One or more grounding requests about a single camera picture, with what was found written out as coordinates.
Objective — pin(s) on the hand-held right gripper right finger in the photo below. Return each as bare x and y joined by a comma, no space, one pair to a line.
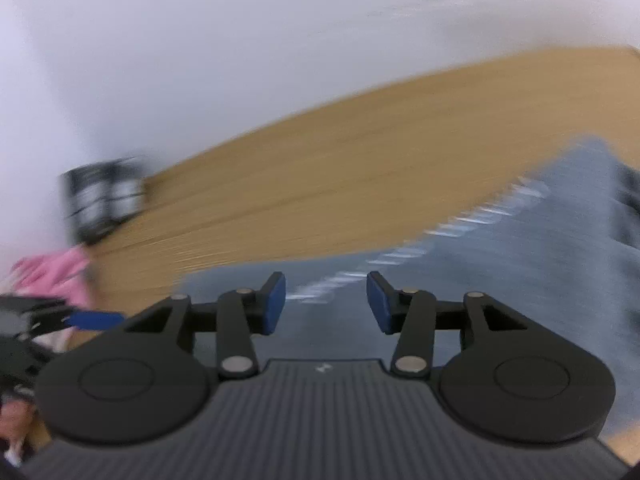
378,305

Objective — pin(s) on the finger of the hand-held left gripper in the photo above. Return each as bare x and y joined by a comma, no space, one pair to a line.
95,320

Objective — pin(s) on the person's left hand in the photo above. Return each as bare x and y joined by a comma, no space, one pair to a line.
12,425

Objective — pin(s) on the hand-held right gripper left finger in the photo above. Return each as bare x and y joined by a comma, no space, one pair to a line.
274,305

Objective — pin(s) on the grey hoodie with red print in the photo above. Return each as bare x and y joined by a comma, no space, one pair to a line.
500,270

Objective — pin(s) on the black white plaid shirt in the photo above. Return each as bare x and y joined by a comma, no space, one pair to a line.
100,200

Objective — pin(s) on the pink garment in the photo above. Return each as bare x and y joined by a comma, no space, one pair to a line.
55,270

